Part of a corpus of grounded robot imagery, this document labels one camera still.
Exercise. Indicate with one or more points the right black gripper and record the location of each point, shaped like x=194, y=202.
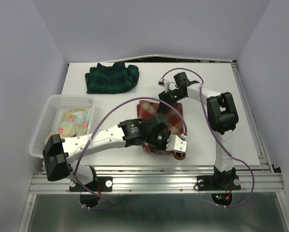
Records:
x=164, y=97

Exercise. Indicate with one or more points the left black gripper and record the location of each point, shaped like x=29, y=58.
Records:
x=166, y=134

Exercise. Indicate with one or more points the red plaid skirt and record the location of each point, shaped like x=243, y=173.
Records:
x=147, y=109

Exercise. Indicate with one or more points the green plaid skirt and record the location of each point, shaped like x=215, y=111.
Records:
x=114, y=79

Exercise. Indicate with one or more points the pastel floral skirt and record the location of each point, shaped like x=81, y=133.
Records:
x=72, y=123

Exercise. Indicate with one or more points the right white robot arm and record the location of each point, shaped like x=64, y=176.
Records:
x=221, y=117

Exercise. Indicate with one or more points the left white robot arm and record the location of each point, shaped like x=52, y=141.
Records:
x=62, y=155

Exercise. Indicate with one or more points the white plastic basket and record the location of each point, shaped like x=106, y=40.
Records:
x=52, y=111

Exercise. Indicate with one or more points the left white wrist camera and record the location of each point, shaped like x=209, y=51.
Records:
x=176, y=144

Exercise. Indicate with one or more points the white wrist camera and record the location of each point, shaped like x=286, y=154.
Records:
x=176, y=144
x=164, y=83

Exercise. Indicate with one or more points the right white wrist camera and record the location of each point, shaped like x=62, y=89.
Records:
x=164, y=83

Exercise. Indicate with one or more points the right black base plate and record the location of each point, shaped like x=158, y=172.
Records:
x=210, y=183

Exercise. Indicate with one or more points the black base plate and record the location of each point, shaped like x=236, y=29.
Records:
x=104, y=184
x=210, y=183

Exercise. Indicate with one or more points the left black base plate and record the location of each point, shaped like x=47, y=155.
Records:
x=104, y=184

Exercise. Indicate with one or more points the aluminium frame rail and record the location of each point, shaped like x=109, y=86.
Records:
x=163, y=180

